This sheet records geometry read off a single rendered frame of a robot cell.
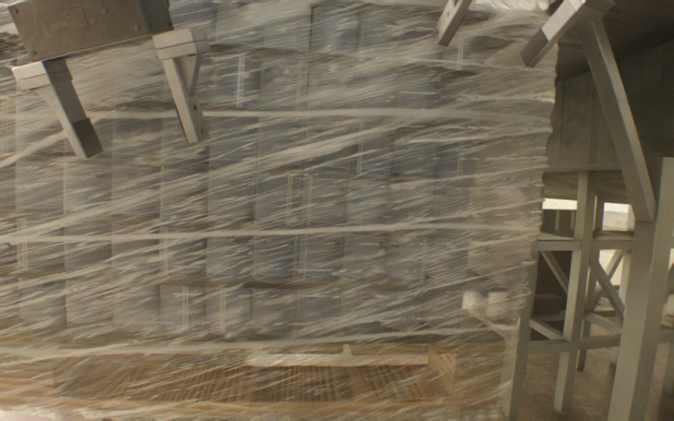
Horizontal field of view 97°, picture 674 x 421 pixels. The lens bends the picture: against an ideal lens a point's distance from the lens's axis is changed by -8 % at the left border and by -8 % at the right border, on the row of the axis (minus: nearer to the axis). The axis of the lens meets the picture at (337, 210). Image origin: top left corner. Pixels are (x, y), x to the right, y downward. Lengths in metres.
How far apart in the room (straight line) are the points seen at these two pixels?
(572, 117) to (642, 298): 0.46
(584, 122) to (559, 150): 0.10
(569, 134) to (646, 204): 0.34
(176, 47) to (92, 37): 0.07
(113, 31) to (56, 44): 0.06
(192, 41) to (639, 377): 0.86
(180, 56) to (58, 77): 0.14
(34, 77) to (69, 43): 0.07
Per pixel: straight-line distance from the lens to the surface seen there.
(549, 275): 1.81
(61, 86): 0.44
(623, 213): 8.85
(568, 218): 1.50
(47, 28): 0.41
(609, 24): 0.86
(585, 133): 0.97
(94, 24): 0.38
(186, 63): 0.36
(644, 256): 0.77
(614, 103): 0.70
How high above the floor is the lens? 0.75
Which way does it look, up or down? 5 degrees down
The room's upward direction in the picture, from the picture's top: 2 degrees clockwise
